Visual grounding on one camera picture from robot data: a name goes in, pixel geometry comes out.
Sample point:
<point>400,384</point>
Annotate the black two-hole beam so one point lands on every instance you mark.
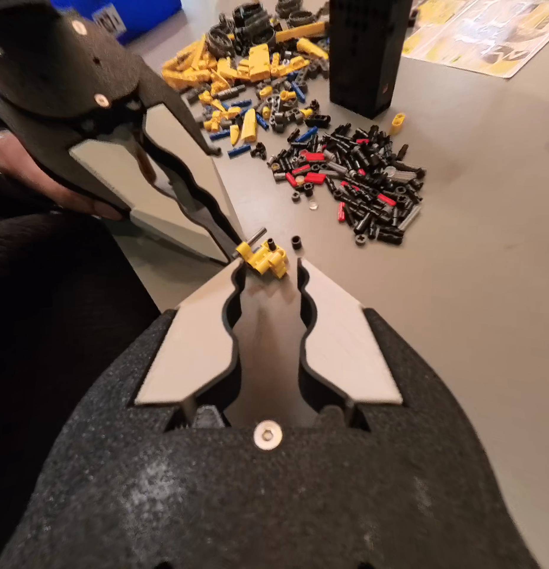
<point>319,119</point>

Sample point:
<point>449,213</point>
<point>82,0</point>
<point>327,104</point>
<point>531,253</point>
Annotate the small black bush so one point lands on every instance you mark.
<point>296,242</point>

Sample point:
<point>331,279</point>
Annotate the pile of black tyres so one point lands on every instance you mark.
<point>252,22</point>

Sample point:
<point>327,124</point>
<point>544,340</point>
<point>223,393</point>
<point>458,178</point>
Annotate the yellow two-hole beam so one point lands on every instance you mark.
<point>397,123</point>

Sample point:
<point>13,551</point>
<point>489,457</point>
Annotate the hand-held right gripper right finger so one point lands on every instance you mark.
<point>350,351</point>

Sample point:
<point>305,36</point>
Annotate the pile of black red pins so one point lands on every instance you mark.
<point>359,186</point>

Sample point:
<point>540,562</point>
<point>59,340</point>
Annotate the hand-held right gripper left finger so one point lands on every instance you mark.
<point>190,351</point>

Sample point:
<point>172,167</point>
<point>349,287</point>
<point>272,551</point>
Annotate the pile of yellow grey beams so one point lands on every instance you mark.
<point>239,71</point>

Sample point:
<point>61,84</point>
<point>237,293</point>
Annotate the blue long pin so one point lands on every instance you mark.
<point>306,134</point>

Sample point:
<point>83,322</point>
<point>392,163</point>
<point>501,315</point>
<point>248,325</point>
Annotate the black knit sweater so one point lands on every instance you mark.
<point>56,333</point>

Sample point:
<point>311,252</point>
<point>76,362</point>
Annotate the dark grey axle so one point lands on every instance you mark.
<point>256,235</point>

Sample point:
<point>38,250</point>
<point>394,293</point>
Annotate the printed instruction leaflet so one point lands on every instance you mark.
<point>479,31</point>

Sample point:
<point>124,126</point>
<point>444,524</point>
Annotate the black perforated block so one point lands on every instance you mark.
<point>368,53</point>

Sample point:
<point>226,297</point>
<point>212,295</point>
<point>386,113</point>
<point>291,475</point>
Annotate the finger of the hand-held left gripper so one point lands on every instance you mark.
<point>114,169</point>
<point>181,142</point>

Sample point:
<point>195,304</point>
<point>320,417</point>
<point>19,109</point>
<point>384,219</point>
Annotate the black long pin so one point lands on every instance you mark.
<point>293,134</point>

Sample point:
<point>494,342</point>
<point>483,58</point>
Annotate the yellow connector cluster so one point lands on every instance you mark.
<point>265,260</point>

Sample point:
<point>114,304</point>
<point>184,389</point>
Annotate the blue plastic bin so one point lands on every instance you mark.
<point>141,15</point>

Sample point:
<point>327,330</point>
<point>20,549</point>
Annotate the person's left hand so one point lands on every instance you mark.
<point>30,178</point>

